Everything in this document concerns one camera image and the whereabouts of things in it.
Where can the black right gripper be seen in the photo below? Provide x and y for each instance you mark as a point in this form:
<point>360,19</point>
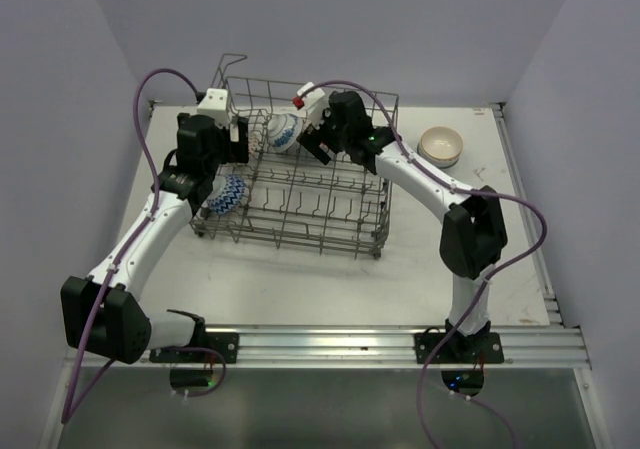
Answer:
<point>312,138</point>

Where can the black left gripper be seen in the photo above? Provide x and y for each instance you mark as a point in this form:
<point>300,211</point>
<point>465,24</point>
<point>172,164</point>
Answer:
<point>237,150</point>

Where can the brown patterned bowl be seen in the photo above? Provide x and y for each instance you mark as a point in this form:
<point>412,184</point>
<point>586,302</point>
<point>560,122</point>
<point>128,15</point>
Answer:
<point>254,144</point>

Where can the teal striped bowl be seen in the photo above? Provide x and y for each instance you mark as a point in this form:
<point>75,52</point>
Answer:
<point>441,143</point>

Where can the white ribbed bowl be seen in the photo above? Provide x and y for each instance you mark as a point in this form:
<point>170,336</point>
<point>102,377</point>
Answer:
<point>437,162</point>

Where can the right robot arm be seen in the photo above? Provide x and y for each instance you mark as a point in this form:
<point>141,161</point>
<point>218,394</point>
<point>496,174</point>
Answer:
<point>473,231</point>

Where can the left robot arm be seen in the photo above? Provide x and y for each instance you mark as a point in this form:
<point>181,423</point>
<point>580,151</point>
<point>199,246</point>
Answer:
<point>101,311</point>

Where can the blue floral bowl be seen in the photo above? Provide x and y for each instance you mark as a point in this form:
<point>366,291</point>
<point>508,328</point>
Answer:
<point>283,130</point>

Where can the blue zigzag pattern bowl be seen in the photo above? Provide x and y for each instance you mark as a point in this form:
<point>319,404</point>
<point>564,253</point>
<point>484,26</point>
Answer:
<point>227,193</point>

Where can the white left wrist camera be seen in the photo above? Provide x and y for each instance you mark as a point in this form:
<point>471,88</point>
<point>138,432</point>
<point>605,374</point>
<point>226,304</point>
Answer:
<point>216,105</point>

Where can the grey wire dish rack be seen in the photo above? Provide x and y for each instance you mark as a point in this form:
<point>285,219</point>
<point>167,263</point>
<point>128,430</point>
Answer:
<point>290,197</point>

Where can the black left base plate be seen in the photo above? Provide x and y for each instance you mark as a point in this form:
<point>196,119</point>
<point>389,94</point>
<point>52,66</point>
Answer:
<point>212,347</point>

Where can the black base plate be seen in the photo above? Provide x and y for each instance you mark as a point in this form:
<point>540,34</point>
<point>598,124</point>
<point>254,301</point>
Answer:
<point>212,347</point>
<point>483,348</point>

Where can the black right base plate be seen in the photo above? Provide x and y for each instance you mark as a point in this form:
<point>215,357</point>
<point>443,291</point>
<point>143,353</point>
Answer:
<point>483,348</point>

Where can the aluminium mounting rail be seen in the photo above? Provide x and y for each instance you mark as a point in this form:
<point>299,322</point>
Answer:
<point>355,347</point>

